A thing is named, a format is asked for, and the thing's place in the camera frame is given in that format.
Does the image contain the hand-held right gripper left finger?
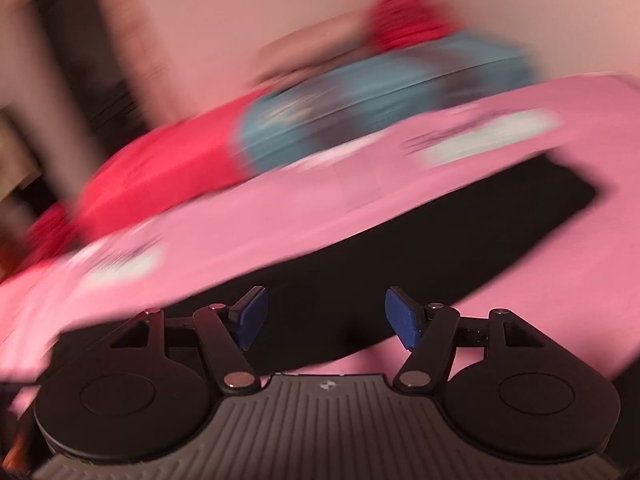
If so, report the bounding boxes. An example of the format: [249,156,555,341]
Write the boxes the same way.
[109,286,269,394]

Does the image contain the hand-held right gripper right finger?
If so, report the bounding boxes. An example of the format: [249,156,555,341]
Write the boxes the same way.
[384,286,544,395]

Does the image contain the black pants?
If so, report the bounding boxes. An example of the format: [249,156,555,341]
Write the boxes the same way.
[162,154,599,377]

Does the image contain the pink printed blanket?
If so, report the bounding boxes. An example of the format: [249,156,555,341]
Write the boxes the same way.
[0,72,640,413]

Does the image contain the red bedspread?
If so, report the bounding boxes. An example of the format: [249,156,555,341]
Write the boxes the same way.
[22,85,273,273]

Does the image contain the blue grey striped blanket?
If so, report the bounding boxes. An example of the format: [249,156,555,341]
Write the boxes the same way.
[231,29,547,175]

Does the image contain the pink pillow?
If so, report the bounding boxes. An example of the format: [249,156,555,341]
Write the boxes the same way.
[254,14,382,87]

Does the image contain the stack of red folded cloths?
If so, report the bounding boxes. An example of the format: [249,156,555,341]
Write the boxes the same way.
[364,0,465,52]

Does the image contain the dark doorway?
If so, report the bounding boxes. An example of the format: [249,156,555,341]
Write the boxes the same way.
[36,0,152,137]

